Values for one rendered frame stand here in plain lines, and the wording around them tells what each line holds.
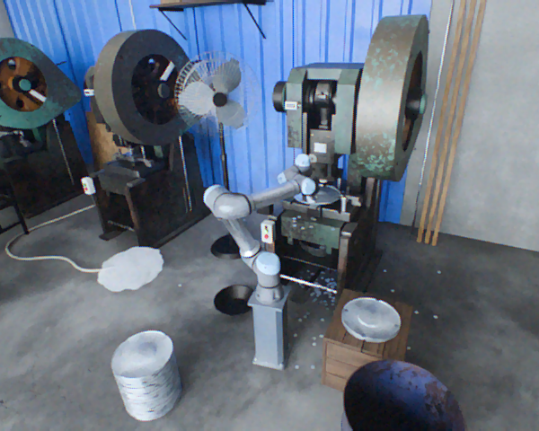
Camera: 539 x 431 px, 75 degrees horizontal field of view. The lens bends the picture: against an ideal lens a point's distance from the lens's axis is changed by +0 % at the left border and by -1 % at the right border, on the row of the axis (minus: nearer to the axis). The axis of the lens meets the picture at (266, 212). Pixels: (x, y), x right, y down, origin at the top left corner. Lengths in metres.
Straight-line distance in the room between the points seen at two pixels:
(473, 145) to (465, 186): 0.35
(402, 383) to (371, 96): 1.23
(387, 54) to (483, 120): 1.64
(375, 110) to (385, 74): 0.15
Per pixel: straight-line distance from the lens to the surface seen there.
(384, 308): 2.04
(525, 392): 2.43
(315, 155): 2.18
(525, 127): 3.27
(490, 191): 3.42
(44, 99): 4.42
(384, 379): 1.73
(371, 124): 1.70
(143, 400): 2.00
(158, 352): 1.96
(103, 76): 2.70
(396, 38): 1.79
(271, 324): 1.96
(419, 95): 2.00
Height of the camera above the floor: 1.71
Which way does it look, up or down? 27 degrees down
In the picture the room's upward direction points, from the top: 3 degrees counter-clockwise
